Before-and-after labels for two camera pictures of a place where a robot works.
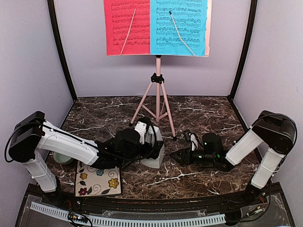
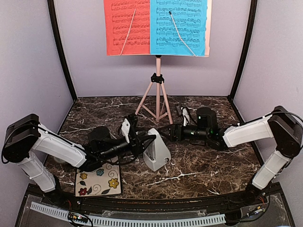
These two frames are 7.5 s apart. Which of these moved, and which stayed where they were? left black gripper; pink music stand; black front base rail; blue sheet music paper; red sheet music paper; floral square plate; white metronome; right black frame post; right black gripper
Moved: right black gripper; left black gripper; white metronome
Stayed: floral square plate; red sheet music paper; black front base rail; blue sheet music paper; pink music stand; right black frame post
